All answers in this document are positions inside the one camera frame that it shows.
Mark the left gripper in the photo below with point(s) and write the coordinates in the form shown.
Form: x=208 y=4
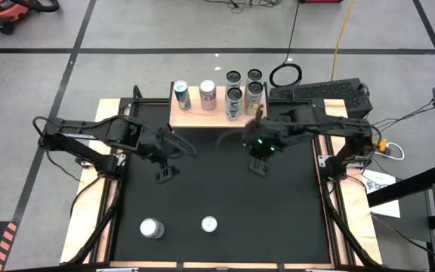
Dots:
x=157 y=141

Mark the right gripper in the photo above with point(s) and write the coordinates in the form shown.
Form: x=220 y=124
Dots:
x=266 y=136

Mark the slim silver can red text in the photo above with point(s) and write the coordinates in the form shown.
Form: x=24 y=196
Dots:
x=254 y=99

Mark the grey can with dark top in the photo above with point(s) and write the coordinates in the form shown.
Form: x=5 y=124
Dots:
x=234 y=106

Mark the blue Red Bull can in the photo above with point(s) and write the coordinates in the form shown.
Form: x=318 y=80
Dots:
x=182 y=99

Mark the slim Celsius can orange print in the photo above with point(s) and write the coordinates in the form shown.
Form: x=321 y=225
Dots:
x=254 y=75

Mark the Diet Coke can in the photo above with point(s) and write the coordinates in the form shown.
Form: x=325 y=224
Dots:
x=208 y=98

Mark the slim Celsius can blue print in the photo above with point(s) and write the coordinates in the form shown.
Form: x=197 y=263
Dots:
x=233 y=77

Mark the sugarfree Red Bull can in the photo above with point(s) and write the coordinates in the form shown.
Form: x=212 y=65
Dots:
x=209 y=224

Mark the white-topped silver can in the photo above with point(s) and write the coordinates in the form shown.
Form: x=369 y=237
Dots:
x=152 y=228

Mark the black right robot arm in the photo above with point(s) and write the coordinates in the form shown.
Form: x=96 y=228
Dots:
x=334 y=122

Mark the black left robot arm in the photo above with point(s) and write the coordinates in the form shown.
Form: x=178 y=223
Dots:
x=89 y=130

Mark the wooden shelf with black legs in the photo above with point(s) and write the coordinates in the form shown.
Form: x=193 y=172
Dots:
x=202 y=119

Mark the yellow tag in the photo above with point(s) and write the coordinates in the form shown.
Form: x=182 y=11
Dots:
x=257 y=107

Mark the black table mat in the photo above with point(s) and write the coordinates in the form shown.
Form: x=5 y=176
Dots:
x=240 y=208

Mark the black computer case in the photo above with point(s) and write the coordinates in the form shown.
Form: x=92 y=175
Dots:
x=323 y=92

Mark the orange power splitter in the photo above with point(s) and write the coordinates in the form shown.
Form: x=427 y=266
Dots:
x=382 y=145

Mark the white paper sheet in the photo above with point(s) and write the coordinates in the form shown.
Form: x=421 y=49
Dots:
x=380 y=181

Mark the red box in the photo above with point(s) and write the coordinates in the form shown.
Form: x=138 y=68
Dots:
x=320 y=1

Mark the black metal bar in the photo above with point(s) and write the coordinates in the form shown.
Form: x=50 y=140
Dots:
x=406 y=186

